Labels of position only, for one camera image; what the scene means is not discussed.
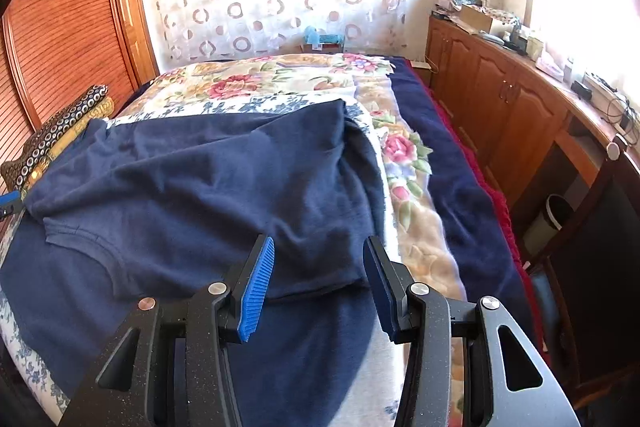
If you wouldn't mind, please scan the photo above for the navy blue printed t-shirt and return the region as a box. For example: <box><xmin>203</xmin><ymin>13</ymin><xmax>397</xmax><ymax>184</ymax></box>
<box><xmin>26</xmin><ymin>100</ymin><xmax>384</xmax><ymax>299</ymax></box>

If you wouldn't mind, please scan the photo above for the dark circle-pattern pillow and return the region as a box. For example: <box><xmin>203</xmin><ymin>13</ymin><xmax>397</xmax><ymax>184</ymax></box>
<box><xmin>1</xmin><ymin>84</ymin><xmax>115</xmax><ymax>195</ymax></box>

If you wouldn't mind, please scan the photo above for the navy blue blanket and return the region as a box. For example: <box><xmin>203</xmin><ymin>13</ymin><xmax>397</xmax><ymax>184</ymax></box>
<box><xmin>390</xmin><ymin>56</ymin><xmax>542</xmax><ymax>349</ymax></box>

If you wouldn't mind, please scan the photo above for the floral quilt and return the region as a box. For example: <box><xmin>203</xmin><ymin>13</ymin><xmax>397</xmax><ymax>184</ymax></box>
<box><xmin>117</xmin><ymin>52</ymin><xmax>469</xmax><ymax>427</ymax></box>

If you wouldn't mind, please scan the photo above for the white waste bin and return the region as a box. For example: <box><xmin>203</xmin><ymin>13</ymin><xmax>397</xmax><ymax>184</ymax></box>
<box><xmin>523</xmin><ymin>194</ymin><xmax>574</xmax><ymax>257</ymax></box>

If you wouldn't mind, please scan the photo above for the blue white floral sheet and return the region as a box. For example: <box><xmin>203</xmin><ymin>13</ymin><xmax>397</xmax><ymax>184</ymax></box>
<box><xmin>0</xmin><ymin>95</ymin><xmax>402</xmax><ymax>427</ymax></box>

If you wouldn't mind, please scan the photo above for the dark wooden chair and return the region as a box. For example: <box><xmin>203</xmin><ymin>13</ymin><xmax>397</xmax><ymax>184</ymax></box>
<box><xmin>529</xmin><ymin>136</ymin><xmax>639</xmax><ymax>410</ymax></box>

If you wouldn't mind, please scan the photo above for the wooden louvered wardrobe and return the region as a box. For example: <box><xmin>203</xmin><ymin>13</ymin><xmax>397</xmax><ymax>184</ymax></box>
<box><xmin>1</xmin><ymin>0</ymin><xmax>143</xmax><ymax>160</ymax></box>

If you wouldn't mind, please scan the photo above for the wooden cabinet sideboard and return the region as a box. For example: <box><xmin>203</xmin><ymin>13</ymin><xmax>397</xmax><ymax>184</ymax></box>
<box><xmin>424</xmin><ymin>15</ymin><xmax>632</xmax><ymax>212</ymax></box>

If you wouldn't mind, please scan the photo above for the cardboard box on cabinet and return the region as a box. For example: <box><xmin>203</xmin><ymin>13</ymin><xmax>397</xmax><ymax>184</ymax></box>
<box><xmin>458</xmin><ymin>5</ymin><xmax>516</xmax><ymax>36</ymax></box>

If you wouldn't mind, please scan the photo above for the blue toy on box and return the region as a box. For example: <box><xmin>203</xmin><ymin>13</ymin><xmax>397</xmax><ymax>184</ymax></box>
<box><xmin>302</xmin><ymin>26</ymin><xmax>345</xmax><ymax>53</ymax></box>

